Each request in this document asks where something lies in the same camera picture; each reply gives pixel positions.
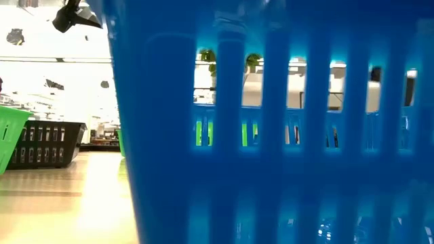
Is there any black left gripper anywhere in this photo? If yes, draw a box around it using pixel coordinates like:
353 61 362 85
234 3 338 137
52 0 103 34

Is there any black slotted plastic basket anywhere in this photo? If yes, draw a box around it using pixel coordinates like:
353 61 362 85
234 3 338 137
6 120 87 170

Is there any blue slotted plastic basket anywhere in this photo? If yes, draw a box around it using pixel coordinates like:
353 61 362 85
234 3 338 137
86 0 434 244

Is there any white background counter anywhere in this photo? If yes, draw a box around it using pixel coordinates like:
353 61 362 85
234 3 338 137
242 60 382 113

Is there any background shelving unit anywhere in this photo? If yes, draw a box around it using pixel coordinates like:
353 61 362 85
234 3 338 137
90 125 121 145

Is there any green potted plant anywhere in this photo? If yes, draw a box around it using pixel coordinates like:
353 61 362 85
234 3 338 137
199 49 263 78

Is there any green slotted plastic basket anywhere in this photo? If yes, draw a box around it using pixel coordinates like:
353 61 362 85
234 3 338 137
0 104 34 176
116 120 259 159

